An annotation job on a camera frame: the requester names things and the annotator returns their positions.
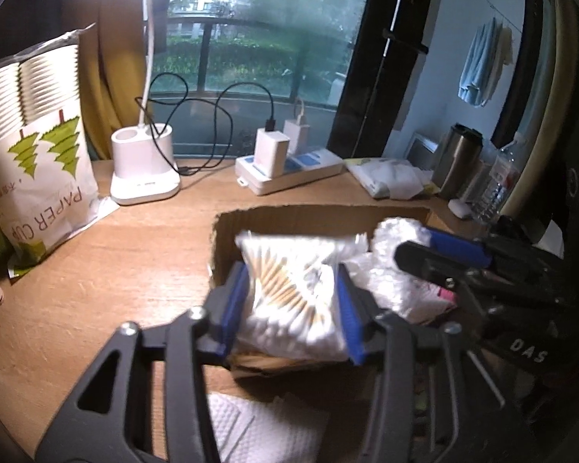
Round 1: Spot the white cloth towel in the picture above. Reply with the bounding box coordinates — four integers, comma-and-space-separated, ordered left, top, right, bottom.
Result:
344, 216, 455, 324

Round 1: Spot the cotton swab bag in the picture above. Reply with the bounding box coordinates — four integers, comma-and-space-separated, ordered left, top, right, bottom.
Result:
235, 231, 368, 362

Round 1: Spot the white earbuds case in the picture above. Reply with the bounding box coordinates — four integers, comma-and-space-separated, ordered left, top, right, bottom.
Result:
448, 199, 472, 221

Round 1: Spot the clear water bottle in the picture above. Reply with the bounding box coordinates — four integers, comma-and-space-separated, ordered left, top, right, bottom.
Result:
472, 135, 525, 224

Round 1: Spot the steel travel mug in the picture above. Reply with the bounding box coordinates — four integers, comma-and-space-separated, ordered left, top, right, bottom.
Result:
432, 123, 483, 199

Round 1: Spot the cardboard box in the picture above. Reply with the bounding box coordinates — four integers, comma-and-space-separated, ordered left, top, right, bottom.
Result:
209, 205, 430, 377

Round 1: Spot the wet wipes pack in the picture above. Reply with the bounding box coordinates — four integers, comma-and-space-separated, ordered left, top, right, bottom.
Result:
345, 158, 439, 201

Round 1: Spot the white folded tissue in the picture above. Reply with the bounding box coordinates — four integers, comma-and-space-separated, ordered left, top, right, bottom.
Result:
208, 393, 329, 462

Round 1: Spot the hanging blue towel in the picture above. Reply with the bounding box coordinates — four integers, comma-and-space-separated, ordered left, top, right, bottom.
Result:
458, 18, 513, 106

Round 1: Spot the white power strip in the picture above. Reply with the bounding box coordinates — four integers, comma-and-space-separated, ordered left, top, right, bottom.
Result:
234, 149, 345, 196

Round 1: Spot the white desk lamp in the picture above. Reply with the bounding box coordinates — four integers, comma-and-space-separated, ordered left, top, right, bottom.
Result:
66, 0, 240, 206

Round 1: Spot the paper cup bag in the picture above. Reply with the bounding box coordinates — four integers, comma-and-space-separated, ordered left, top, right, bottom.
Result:
0, 29, 118, 278

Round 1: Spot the white charger with black cable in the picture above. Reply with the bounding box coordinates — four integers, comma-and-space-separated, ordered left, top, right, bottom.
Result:
133, 71, 291, 180

